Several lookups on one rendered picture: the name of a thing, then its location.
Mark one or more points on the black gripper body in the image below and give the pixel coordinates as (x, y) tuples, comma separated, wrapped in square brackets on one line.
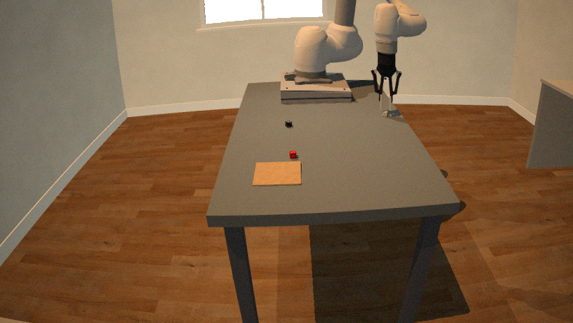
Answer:
[(386, 62)]

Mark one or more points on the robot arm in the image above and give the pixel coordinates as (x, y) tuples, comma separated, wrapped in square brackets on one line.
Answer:
[(314, 47)]

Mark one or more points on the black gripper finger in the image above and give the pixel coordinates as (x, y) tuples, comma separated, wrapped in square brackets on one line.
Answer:
[(374, 71), (398, 73)]

